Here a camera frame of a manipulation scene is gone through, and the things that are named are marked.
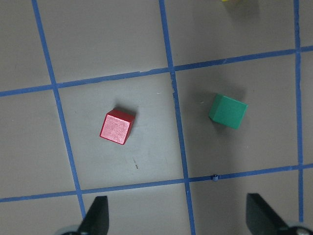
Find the red wooden block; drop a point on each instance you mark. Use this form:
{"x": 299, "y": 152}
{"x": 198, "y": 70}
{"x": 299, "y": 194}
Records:
{"x": 117, "y": 126}

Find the green wooden block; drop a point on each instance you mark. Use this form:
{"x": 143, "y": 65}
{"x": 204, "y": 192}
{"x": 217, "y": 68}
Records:
{"x": 227, "y": 111}

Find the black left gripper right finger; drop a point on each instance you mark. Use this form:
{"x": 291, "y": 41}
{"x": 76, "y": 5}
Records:
{"x": 261, "y": 219}

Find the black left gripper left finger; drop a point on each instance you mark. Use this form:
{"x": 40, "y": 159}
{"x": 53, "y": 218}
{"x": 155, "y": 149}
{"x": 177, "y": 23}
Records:
{"x": 96, "y": 221}

